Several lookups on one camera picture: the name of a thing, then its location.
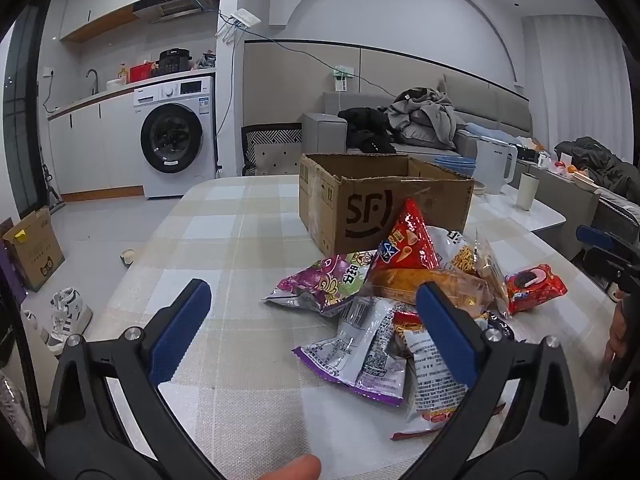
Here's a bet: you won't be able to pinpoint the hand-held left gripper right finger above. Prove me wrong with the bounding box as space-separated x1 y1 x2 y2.
390 282 581 480

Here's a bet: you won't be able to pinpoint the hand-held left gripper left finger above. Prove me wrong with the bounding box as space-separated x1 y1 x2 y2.
44 278 226 480

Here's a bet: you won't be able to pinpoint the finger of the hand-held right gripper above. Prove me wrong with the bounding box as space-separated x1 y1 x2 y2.
576 225 640 281

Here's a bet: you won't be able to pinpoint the red noodle snack packet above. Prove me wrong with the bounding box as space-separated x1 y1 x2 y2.
392 310 427 348

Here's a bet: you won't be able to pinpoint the white red-edged snack packet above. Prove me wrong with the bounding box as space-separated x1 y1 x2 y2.
390 327 481 441

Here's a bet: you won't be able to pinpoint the dark blue snack packet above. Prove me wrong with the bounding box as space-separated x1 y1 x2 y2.
480 310 516 343

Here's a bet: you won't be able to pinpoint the orange bread packet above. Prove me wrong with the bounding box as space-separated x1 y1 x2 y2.
370 266 493 318

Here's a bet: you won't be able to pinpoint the red cookie packet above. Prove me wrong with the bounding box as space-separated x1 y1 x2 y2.
505 264 569 315

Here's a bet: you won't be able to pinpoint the clear cracker packet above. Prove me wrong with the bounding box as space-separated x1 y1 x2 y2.
474 227 512 320

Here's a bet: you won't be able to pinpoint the white noodle snack packet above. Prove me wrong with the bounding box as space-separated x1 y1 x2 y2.
430 226 488 276

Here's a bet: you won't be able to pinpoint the white purple-edged snack packet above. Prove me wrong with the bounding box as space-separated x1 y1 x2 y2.
292 296 408 407

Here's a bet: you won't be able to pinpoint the red chip bag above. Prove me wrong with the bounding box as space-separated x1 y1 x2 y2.
374 198 442 272

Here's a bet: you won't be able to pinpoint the purple grape snack packet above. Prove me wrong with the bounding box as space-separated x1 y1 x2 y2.
262 250 377 317

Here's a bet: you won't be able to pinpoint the brown cardboard box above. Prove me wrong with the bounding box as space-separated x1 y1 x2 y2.
299 153 475 257

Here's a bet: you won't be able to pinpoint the person's right hand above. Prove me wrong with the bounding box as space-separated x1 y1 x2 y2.
604 301 632 368

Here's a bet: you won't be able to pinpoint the person's left hand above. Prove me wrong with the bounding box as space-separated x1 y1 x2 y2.
260 454 322 480

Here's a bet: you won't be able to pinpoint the white marble table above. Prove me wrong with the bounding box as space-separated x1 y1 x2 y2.
475 180 568 234

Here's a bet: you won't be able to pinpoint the dark green jacket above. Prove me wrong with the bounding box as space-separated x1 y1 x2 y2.
554 136 640 206

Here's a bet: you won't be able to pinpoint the white cup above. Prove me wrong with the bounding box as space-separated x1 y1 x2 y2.
516 172 538 211

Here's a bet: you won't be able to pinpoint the checkered tablecloth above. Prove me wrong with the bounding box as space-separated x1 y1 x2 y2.
82 175 621 480

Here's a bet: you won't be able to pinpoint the white green sneaker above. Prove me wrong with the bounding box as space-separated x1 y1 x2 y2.
47 287 93 356

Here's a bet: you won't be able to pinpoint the white electric kettle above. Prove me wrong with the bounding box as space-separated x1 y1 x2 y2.
475 139 517 196

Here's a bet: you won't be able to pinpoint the light blue pillow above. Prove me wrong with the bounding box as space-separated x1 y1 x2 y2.
467 122 531 144

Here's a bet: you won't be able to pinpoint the printed cardboard floor box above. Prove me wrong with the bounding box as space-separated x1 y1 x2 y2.
2 208 66 292

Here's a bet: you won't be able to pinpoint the purple bag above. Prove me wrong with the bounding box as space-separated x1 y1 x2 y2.
0 217 26 306

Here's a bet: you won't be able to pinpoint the stick vacuum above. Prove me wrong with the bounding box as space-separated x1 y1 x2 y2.
40 162 66 212

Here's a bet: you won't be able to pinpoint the white washing machine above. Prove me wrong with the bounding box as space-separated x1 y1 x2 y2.
133 76 217 200

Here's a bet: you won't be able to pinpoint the folded patterned mat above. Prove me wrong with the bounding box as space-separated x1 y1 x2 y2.
241 124 304 177

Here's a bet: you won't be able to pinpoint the white kitchen counter cabinet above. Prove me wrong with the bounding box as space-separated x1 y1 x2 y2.
47 91 146 202

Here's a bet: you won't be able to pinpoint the grey clothes pile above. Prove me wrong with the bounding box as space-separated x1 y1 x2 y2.
377 87 468 150

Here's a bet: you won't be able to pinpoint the black jacket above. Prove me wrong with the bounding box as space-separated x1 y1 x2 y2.
338 107 398 155

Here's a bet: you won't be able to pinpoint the grey sofa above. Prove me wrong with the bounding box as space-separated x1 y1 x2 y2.
302 75 533 163

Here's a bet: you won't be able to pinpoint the red box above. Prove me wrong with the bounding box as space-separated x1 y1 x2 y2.
129 62 160 84

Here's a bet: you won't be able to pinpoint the black pressure cooker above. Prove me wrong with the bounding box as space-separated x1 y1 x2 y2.
157 49 193 75

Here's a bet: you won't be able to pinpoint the dark glass door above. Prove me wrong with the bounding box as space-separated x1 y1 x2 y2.
2 0 53 221

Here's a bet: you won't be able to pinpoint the white router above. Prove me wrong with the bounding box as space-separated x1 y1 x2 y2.
216 8 262 43

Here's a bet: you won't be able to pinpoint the range hood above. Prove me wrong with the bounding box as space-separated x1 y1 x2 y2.
132 0 211 24

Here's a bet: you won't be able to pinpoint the white upper kitchen cabinets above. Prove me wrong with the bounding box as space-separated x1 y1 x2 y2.
59 0 223 43

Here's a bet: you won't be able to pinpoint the blue cable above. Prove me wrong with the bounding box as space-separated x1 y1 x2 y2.
182 0 401 97

